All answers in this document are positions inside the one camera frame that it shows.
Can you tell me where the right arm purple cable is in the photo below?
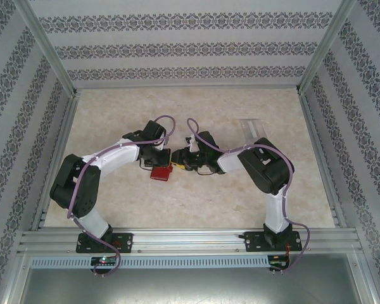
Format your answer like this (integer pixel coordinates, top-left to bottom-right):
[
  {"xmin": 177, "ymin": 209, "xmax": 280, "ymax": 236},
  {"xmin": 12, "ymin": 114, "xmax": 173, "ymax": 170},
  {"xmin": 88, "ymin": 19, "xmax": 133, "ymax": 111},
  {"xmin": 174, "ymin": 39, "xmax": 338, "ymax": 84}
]
[{"xmin": 186, "ymin": 118, "xmax": 312, "ymax": 276}]

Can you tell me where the clear plastic case grey stripe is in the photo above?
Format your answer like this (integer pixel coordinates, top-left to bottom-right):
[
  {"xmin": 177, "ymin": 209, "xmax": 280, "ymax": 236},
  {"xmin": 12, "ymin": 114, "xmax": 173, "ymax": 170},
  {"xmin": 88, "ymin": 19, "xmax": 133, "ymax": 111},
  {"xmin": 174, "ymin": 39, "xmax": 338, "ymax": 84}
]
[{"xmin": 239, "ymin": 118, "xmax": 269, "ymax": 146}]

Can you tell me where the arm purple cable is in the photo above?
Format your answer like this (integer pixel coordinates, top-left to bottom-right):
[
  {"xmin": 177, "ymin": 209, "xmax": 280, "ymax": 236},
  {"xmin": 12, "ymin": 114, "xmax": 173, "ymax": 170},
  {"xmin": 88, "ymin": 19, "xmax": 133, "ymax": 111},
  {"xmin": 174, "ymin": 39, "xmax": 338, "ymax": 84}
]
[
  {"xmin": 66, "ymin": 115, "xmax": 177, "ymax": 279},
  {"xmin": 186, "ymin": 118, "xmax": 312, "ymax": 276}
]

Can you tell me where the aluminium frame post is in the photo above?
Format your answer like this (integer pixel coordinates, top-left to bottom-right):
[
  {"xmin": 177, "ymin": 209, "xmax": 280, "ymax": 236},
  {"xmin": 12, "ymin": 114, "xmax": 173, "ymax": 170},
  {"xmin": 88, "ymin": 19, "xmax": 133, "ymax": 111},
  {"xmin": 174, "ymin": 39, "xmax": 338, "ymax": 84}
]
[
  {"xmin": 296, "ymin": 0, "xmax": 358, "ymax": 95},
  {"xmin": 17, "ymin": 0, "xmax": 80, "ymax": 96}
]

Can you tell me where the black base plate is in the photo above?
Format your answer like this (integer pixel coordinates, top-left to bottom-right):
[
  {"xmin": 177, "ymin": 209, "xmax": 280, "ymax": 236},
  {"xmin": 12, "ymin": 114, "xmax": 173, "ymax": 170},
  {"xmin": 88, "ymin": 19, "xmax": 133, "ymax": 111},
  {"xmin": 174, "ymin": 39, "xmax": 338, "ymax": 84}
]
[
  {"xmin": 75, "ymin": 232, "xmax": 134, "ymax": 254},
  {"xmin": 243, "ymin": 231, "xmax": 304, "ymax": 253}
]

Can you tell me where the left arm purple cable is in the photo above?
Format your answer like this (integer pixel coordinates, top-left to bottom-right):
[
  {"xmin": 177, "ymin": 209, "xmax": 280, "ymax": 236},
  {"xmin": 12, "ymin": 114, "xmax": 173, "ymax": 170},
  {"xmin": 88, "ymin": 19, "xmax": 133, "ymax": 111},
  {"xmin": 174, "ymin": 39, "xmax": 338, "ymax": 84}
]
[{"xmin": 66, "ymin": 115, "xmax": 177, "ymax": 279}]

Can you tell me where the small circuit board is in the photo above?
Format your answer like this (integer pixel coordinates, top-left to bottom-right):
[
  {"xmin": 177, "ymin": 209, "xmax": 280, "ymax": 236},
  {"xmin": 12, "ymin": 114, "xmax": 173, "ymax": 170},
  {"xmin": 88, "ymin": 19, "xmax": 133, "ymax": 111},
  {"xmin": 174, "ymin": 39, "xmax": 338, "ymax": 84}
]
[
  {"xmin": 269, "ymin": 255, "xmax": 291, "ymax": 270},
  {"xmin": 91, "ymin": 256, "xmax": 118, "ymax": 266}
]

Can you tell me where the aluminium mounting rail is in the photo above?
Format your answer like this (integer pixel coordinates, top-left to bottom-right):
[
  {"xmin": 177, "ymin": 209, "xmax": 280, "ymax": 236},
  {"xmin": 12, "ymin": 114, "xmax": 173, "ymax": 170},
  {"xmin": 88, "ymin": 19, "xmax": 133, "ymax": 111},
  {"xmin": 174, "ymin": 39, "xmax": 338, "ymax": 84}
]
[{"xmin": 17, "ymin": 227, "xmax": 364, "ymax": 254}]

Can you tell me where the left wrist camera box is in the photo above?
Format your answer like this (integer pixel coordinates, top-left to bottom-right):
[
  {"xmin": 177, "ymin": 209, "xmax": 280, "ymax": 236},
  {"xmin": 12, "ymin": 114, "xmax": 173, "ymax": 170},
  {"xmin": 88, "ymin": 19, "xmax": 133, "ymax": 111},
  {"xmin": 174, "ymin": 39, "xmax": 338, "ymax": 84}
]
[{"xmin": 153, "ymin": 134, "xmax": 168, "ymax": 152}]

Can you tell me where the aluminium back bar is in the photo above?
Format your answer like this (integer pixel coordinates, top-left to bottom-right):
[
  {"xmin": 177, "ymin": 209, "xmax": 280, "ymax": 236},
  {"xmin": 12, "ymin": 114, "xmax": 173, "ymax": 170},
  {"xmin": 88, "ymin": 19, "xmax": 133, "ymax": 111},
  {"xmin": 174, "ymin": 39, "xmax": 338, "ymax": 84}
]
[{"xmin": 74, "ymin": 83, "xmax": 300, "ymax": 91}]

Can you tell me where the aluminium side rail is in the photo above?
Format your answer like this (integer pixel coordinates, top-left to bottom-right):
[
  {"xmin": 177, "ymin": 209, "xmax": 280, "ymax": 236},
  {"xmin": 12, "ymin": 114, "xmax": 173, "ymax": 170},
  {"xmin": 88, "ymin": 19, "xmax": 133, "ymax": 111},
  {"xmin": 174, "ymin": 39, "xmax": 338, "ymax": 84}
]
[
  {"xmin": 31, "ymin": 91, "xmax": 80, "ymax": 231},
  {"xmin": 297, "ymin": 90, "xmax": 348, "ymax": 227}
]

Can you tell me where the slotted cable duct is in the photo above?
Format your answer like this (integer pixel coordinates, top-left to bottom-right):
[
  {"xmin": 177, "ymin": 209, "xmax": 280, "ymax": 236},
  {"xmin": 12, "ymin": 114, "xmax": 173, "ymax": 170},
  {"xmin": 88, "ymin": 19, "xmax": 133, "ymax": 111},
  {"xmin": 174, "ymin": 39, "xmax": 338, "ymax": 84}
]
[{"xmin": 30, "ymin": 255, "xmax": 270, "ymax": 269}]

